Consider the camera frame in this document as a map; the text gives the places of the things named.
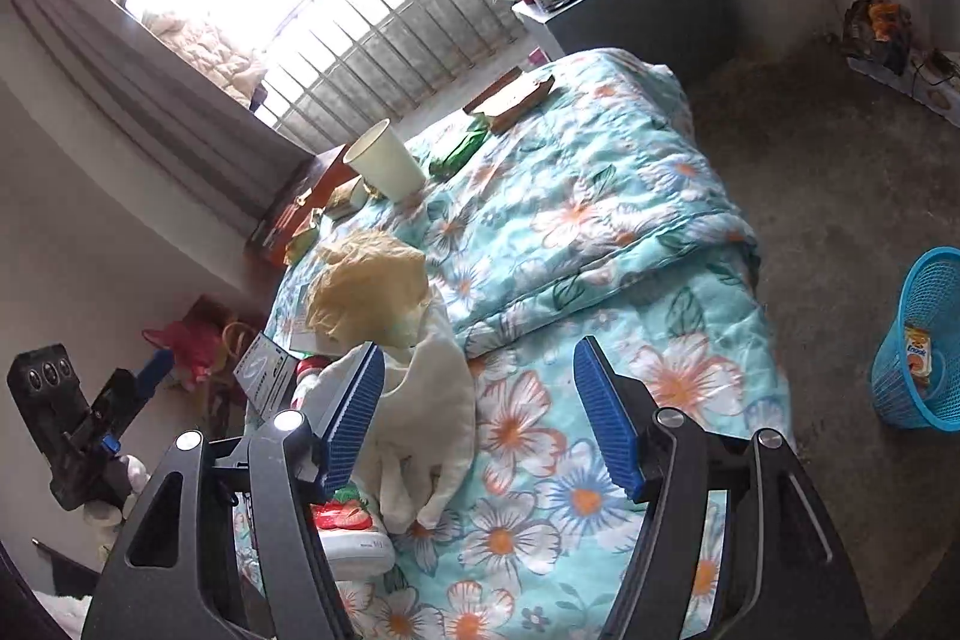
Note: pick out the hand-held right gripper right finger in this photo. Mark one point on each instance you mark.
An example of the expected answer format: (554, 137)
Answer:
(607, 415)

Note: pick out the orange white packet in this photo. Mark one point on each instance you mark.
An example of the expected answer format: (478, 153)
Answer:
(916, 347)

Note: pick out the metal window railing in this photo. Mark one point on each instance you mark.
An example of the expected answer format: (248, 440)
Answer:
(405, 10)

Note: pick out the blue plastic basket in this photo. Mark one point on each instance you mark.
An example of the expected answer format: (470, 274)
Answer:
(892, 377)

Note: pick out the person's left hand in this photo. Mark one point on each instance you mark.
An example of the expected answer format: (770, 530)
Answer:
(133, 471)

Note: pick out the grey cabinet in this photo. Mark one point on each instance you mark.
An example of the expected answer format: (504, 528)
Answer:
(637, 25)

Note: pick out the pink bag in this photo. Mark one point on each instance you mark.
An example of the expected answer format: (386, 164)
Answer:
(184, 340)

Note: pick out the white quilt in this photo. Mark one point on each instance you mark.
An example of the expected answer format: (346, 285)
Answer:
(202, 51)

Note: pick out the floral light blue blanket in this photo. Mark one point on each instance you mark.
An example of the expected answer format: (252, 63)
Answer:
(600, 197)

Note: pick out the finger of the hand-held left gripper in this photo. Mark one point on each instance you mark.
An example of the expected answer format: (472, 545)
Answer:
(154, 370)

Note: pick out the flat white box black edge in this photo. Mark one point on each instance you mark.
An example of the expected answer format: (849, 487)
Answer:
(262, 374)

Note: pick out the white green fluffy rug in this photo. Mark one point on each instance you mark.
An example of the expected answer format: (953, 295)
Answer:
(64, 614)

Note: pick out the grey beige curtain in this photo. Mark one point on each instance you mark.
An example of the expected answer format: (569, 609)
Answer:
(150, 85)

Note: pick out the pile of small clutter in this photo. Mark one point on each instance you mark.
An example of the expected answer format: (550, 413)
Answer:
(877, 29)

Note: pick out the yellow green snack packet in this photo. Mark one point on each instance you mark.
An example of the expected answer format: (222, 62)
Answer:
(300, 242)

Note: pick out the white cloth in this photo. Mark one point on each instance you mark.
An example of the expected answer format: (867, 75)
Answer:
(427, 400)

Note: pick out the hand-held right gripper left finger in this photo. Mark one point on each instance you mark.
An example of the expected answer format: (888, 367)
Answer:
(352, 415)

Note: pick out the red topped container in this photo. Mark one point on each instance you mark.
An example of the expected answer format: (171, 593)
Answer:
(309, 370)

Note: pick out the white plastic jar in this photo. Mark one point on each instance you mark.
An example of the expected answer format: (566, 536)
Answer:
(360, 554)

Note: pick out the white floor tray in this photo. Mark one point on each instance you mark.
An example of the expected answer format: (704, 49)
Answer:
(934, 100)

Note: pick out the crumpled yellow plastic bag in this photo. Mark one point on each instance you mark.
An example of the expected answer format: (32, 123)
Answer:
(367, 287)

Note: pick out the white paper cup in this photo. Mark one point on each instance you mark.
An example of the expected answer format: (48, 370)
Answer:
(386, 160)

